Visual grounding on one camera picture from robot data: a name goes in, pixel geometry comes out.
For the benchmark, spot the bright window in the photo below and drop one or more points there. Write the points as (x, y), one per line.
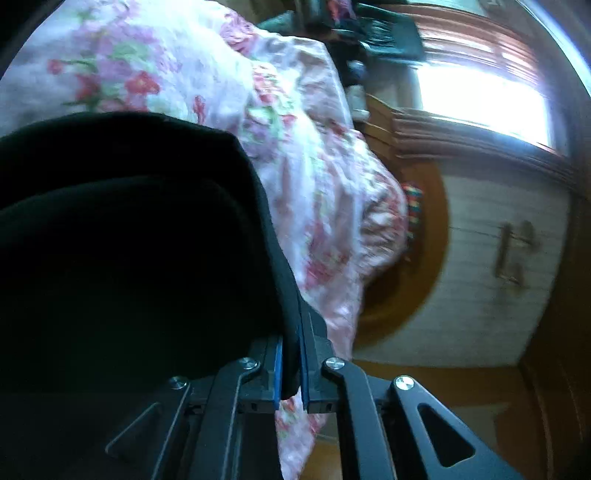
(486, 99)

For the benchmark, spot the brown curtain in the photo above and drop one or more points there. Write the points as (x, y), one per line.
(462, 37)

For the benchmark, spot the floral rose bedspread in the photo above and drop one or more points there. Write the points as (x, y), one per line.
(339, 215)

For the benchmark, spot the wall hook ornament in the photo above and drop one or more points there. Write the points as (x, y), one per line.
(516, 245)

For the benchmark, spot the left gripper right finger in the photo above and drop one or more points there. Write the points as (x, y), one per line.
(388, 429)

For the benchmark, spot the black leather chair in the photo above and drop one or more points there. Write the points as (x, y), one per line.
(389, 36)

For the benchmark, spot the black pants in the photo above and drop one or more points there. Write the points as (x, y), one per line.
(134, 247)

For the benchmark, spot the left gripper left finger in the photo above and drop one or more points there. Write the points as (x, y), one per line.
(216, 427)

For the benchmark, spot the white bedside device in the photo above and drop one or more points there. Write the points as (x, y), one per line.
(356, 98)

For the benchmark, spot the wooden curved headboard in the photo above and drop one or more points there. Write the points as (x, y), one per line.
(397, 294)

